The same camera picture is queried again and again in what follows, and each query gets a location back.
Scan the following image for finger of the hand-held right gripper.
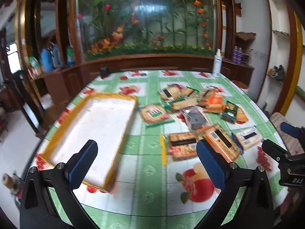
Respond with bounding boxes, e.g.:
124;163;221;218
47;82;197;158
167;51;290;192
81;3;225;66
280;122;302;138
261;138;291;164

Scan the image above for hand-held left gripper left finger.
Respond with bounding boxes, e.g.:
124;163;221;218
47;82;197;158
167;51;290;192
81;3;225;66
19;139;99;229

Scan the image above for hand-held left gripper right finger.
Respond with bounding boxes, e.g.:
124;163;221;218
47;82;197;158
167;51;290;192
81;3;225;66
196;138;274;229

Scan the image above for orange soda cracker packet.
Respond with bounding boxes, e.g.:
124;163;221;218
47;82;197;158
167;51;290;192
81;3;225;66
202;124;242;163

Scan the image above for white tray with yellow rim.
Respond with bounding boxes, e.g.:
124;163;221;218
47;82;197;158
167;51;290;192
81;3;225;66
39;93;139;194

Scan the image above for brown cracker packet red label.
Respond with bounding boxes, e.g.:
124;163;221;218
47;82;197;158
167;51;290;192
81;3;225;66
168;132;203;161

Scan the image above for clear packet of dark cookies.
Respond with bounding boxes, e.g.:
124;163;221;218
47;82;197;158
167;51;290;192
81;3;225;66
180;107;210;131

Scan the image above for thin yellow packet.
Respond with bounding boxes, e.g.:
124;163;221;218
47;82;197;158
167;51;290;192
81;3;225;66
160;135;167;165

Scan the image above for dark figurine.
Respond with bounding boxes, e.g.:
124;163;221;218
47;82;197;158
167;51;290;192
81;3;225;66
268;64;286;79

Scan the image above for bright orange snack packet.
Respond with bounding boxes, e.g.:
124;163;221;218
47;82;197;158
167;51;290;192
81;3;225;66
202;95;226;113

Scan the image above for red basin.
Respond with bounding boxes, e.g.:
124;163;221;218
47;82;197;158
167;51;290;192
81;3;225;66
232;80;248;90

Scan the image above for square cracker packet green edges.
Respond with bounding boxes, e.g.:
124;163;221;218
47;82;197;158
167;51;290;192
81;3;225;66
167;88;201;111

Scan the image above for green fruit print tablecloth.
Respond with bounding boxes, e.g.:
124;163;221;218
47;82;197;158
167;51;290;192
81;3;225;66
36;69;290;229

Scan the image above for tan cracker packet black strip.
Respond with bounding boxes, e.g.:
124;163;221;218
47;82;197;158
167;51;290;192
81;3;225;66
198;88;223;98

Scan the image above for white bucket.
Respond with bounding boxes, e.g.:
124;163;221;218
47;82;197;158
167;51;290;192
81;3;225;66
39;93;54;109

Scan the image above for tan and red object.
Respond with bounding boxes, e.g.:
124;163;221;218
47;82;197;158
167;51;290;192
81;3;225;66
1;170;23;196

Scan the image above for dark wooden chair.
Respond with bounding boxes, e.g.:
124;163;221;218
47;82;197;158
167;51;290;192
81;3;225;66
3;72;62;139

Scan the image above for round cracker packet green label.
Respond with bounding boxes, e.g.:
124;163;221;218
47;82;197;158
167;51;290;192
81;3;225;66
139;104;175;125

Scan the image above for round cracker packet black strip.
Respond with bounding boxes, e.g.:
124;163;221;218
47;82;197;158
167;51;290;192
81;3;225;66
159;85;183;102

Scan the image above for purple bottle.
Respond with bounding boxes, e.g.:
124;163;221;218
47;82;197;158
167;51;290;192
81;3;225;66
232;46;243;64

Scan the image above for white spray bottle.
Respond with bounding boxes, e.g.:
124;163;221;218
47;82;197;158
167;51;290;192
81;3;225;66
212;49;222;78

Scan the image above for brown cardboard piece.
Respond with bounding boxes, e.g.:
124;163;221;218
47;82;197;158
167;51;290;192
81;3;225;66
236;32;256;44

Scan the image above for small cardboard box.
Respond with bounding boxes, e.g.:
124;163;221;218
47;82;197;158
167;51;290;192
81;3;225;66
29;67;44;78

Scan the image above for blue thermos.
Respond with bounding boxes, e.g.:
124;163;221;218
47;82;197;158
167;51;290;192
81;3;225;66
40;48;53;73

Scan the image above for clear bottle green label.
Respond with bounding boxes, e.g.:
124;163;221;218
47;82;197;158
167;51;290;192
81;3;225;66
66;45;76;66

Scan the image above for grey-blue thermos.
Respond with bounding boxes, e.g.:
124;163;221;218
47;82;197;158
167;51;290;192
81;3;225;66
51;44;61;68

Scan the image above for green plastic bag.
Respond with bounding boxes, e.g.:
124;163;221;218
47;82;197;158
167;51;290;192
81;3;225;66
28;56;40;68

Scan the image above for wooden display cabinet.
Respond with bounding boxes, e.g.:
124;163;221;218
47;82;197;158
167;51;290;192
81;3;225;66
31;0;255;105

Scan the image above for tall gold-framed glass cabinet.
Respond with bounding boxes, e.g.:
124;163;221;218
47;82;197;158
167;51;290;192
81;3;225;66
13;0;46;77

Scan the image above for glass artificial flower display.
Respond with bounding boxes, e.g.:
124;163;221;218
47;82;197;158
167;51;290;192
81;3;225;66
71;0;223;61

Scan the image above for wire basket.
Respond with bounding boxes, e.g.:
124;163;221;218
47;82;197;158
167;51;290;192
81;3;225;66
242;50;253;64

